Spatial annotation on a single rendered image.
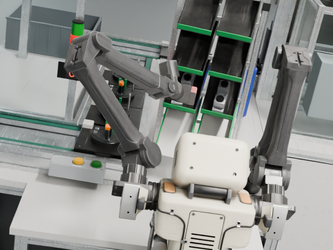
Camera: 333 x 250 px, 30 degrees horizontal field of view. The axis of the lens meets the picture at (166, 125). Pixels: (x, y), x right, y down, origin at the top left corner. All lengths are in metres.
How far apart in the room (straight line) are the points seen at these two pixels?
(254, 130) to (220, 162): 1.48
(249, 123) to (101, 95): 1.62
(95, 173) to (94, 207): 0.13
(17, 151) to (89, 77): 0.80
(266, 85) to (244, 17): 1.25
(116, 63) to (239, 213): 0.58
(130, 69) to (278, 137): 0.50
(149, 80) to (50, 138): 0.79
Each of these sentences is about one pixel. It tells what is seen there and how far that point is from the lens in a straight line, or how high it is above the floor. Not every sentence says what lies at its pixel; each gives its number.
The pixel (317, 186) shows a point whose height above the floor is 0.67.
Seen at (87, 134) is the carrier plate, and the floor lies 0.97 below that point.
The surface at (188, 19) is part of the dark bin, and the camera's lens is 2.38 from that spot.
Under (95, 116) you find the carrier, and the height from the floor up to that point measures 0.97.
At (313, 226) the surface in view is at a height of 0.43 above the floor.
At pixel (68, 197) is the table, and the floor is 0.86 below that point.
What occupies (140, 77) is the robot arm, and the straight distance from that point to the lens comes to 1.98.
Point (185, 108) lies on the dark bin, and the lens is 2.42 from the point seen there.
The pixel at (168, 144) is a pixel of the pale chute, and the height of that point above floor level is 1.02.
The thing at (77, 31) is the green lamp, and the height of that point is 1.38.
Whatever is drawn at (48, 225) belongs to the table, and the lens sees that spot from 2.23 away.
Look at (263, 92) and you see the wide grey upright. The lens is 3.66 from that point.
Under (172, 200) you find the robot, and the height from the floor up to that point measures 1.23.
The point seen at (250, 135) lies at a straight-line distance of 3.17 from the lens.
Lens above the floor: 2.14
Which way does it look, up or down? 24 degrees down
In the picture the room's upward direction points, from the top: 10 degrees clockwise
